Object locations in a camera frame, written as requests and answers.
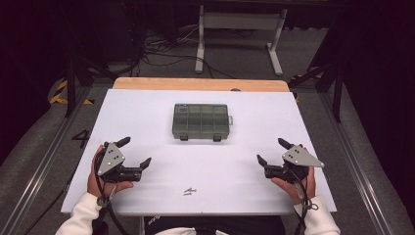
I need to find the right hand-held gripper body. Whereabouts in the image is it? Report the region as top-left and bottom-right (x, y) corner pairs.
(263, 144), (325, 185)

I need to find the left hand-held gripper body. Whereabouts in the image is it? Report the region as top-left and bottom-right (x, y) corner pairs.
(96, 141), (144, 184)

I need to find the grey plastic compartment box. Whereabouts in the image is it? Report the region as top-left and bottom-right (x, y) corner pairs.
(171, 103), (235, 143)

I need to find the person's left hand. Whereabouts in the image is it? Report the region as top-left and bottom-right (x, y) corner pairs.
(86, 145), (135, 199)

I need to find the person's right hand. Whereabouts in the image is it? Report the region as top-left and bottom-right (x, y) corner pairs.
(271, 165), (317, 206)

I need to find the white board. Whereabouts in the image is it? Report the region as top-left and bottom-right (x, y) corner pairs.
(61, 88), (338, 217)

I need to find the black tripod stand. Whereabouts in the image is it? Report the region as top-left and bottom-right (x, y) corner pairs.
(288, 58), (345, 123)
(63, 48), (119, 118)

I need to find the person's dark clothing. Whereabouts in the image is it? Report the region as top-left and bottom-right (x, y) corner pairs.
(143, 214), (287, 235)

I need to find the right hand-held gripper cable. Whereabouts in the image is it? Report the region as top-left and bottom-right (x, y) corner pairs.
(287, 165), (320, 235)

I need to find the hand-held gripper cable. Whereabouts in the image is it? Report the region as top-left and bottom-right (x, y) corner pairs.
(93, 148), (132, 235)
(287, 165), (320, 235)

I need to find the left hand-held gripper cable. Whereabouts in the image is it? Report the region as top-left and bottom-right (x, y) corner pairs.
(93, 148), (132, 235)

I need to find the aluminium floor rail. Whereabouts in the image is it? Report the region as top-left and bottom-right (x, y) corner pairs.
(0, 85), (93, 235)
(317, 92), (397, 235)

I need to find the bundle of black floor cables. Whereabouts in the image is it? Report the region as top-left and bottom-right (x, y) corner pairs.
(130, 23), (237, 80)

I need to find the white metal stand frame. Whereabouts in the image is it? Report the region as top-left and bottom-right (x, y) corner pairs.
(194, 4), (289, 77)

